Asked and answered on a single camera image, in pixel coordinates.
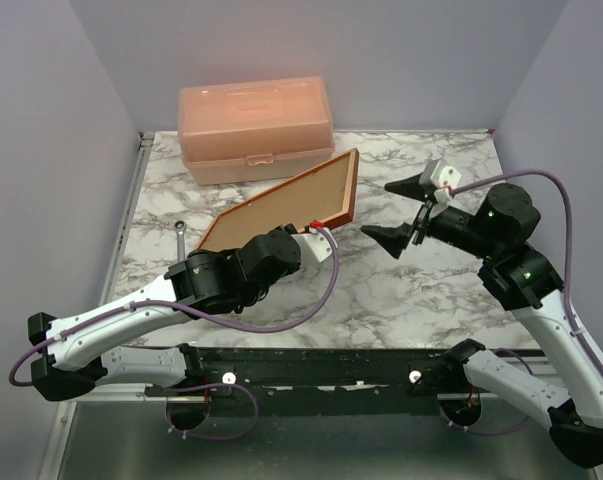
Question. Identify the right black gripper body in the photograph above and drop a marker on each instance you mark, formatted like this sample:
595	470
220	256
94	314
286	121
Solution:
422	223

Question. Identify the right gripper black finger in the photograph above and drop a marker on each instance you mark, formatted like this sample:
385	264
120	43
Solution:
410	188
394	240

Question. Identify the orange wooden picture frame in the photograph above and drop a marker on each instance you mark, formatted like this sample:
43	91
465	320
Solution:
351	200

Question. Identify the brown fibreboard backing board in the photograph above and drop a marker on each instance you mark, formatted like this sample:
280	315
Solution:
291	210

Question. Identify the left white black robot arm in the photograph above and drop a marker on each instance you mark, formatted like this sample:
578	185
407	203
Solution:
81	352

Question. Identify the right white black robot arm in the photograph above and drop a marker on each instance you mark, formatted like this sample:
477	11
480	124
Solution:
526	284

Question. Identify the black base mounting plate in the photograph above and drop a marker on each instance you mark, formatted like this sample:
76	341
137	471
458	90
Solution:
320	382

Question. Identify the translucent orange plastic toolbox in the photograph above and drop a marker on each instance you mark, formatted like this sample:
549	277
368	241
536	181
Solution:
243	132

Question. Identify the silver combination wrench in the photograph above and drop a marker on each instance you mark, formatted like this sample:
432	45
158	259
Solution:
180	230

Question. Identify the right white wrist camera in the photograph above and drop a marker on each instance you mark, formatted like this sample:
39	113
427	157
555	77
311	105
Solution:
438	180

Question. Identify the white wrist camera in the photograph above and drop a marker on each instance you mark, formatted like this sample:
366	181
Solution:
314	243
438	180

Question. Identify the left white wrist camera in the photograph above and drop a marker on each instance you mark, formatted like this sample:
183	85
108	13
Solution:
314	243

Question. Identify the aluminium extrusion rail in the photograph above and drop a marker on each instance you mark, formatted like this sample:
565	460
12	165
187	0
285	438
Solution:
541	369

